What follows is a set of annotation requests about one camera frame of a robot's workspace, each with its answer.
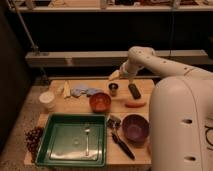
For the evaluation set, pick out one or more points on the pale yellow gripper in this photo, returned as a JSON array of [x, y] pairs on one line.
[[115, 75]]

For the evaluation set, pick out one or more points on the small dark metal cup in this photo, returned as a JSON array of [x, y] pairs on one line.
[[113, 88]]

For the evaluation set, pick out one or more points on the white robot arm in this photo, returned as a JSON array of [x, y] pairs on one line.
[[180, 104]]

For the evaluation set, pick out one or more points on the black remote control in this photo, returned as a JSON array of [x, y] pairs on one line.
[[134, 91]]

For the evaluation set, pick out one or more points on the orange bowl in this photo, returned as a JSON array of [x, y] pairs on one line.
[[100, 102]]

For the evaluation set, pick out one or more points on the orange carrot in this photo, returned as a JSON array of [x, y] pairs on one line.
[[130, 104]]

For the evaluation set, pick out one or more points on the blue cloth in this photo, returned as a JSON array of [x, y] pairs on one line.
[[78, 90]]

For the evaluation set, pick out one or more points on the pale yellow wedge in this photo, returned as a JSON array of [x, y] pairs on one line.
[[66, 90]]

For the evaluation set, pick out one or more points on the purple bowl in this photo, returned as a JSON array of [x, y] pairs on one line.
[[135, 128]]

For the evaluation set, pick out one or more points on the silver fork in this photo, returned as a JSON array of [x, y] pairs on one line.
[[87, 132]]

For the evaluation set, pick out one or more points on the white plastic cup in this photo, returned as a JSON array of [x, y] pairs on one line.
[[47, 99]]

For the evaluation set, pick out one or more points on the metal shelf rack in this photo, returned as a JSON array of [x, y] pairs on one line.
[[98, 39]]

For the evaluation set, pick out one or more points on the green plastic tray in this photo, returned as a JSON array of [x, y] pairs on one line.
[[63, 142]]

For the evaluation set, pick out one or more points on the dark grape bunch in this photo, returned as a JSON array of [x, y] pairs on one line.
[[32, 138]]

